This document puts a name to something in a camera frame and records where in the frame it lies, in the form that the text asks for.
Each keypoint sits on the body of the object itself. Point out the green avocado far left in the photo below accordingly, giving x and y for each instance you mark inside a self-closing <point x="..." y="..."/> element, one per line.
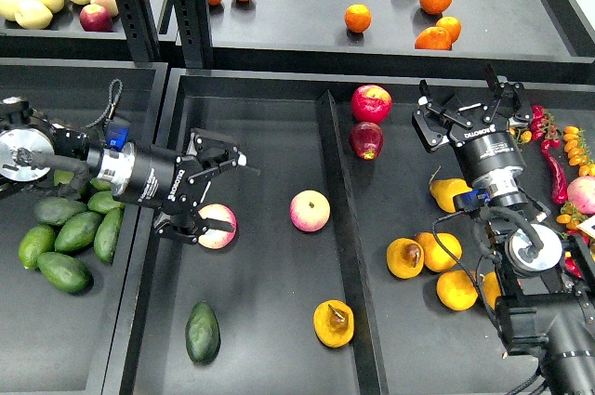
<point x="36" y="241"/>

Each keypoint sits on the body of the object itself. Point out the green avocado top right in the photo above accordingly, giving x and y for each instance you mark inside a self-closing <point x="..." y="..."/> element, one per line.
<point x="100" y="184"/>

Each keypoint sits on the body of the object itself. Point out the green avocado centre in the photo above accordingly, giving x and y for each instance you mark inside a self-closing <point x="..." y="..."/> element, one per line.
<point x="78" y="232"/>

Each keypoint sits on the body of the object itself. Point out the dark red apple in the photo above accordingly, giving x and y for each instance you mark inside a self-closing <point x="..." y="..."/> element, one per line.
<point x="366" y="140"/>

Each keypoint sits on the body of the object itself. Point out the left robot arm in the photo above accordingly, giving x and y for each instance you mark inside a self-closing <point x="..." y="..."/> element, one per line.
<point x="33" y="144"/>

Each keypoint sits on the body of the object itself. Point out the bright red apple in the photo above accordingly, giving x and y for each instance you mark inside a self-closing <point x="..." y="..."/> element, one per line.
<point x="371" y="104"/>

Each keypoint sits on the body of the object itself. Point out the green avocado bottom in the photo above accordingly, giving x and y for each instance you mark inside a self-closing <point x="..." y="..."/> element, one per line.
<point x="66" y="273"/>

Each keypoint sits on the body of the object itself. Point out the pink peach right edge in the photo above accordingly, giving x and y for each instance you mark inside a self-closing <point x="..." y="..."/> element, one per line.
<point x="581" y="194"/>

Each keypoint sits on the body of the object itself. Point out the red cherry tomato vine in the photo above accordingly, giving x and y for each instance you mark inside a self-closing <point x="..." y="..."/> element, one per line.
<point x="544" y="128"/>

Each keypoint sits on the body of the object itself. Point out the red chili pepper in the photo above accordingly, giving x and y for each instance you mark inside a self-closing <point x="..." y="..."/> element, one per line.
<point x="559" y="184"/>

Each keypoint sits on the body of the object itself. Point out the green avocado top left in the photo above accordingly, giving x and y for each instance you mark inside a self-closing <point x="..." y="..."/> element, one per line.
<point x="64" y="178"/>

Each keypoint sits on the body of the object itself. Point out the yellow pear lower right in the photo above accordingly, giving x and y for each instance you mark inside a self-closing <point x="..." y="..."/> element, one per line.
<point x="491" y="289"/>

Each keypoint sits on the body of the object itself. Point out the black perforated post right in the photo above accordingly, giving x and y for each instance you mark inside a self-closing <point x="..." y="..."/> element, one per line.
<point x="194" y="33"/>

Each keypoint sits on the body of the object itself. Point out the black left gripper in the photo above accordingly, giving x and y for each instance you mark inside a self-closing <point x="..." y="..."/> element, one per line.
<point x="149" y="176"/>

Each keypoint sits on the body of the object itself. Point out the pink apple centre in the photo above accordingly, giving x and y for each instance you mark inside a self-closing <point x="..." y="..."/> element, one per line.
<point x="309" y="210"/>

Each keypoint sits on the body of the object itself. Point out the green avocado long left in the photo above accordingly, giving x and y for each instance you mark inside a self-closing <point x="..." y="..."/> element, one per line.
<point x="56" y="211"/>

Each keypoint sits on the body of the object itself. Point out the orange on shelf centre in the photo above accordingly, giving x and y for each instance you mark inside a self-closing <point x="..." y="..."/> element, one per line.
<point x="357" y="18"/>

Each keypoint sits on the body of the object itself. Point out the green avocado second row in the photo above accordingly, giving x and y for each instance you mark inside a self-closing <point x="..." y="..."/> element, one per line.
<point x="102" y="202"/>

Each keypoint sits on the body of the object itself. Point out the yellow pear brown end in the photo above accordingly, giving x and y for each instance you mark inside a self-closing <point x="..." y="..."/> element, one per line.
<point x="405" y="258"/>

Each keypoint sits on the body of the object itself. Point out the orange cherry tomato vine right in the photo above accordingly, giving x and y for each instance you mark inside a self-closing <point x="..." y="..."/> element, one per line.
<point x="577" y="151"/>

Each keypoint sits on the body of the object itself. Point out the green avocado upright right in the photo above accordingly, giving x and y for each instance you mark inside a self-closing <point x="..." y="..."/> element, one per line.
<point x="107" y="235"/>

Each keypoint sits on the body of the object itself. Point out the yellow pear with brown stem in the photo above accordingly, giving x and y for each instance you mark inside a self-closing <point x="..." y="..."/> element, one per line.
<point x="333" y="323"/>

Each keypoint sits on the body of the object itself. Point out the white label card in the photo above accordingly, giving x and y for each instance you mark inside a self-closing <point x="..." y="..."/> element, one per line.
<point x="588" y="227"/>

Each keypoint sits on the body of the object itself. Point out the black centre tray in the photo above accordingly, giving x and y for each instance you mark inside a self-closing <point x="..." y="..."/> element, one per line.
<point x="265" y="286"/>

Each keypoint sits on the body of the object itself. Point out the yellow pear middle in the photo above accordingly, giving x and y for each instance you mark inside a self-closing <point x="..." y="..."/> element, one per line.
<point x="435" y="258"/>

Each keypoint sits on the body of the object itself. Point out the mixed cherry tomatoes lower right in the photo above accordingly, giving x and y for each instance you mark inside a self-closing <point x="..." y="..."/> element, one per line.
<point x="570" y="218"/>

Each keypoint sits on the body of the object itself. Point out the small orange right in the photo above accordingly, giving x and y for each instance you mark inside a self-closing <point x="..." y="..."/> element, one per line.
<point x="452" y="25"/>

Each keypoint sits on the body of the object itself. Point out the orange cherry tomato vine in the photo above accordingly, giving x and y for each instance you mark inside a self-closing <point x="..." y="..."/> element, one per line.
<point x="577" y="151"/>
<point x="521" y="135"/>

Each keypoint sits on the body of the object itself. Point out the dark green avocado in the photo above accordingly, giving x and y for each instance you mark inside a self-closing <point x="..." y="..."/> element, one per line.
<point x="202" y="335"/>

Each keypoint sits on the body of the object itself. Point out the orange cherry tomato vine left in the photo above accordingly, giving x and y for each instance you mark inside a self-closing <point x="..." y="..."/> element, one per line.
<point x="521" y="135"/>

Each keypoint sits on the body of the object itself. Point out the orange front right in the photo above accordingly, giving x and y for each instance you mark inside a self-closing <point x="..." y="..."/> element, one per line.
<point x="434" y="38"/>

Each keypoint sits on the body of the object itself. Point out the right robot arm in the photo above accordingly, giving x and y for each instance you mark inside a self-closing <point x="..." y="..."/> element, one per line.
<point x="545" y="308"/>

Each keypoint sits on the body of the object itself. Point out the yellow pear lower left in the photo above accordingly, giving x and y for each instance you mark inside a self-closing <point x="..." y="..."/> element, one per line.
<point x="456" y="290"/>

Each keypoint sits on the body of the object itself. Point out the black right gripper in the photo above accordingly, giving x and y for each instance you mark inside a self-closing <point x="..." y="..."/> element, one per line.
<point x="479" y="133"/>

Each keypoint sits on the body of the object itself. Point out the pink apple left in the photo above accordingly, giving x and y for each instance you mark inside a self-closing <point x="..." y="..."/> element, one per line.
<point x="222" y="226"/>

